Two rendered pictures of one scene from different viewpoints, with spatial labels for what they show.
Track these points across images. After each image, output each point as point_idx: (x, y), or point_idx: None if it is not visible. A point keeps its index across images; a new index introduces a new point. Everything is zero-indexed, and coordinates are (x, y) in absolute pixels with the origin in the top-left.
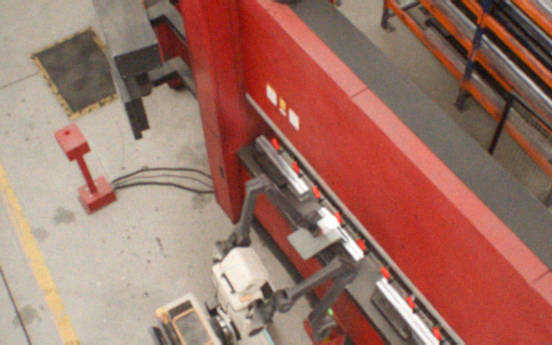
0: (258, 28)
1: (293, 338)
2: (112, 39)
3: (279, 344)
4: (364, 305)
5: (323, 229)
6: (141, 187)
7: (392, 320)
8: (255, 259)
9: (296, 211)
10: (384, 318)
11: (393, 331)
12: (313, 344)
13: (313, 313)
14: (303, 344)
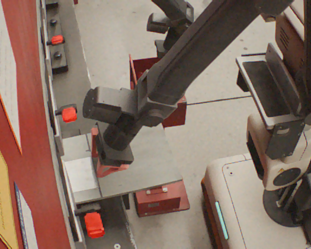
0: None
1: (175, 247)
2: None
3: (196, 244)
4: (82, 66)
5: (85, 168)
6: None
7: (58, 33)
8: (295, 2)
9: (162, 58)
10: (65, 45)
11: (65, 31)
12: (151, 231)
13: (185, 8)
14: (164, 235)
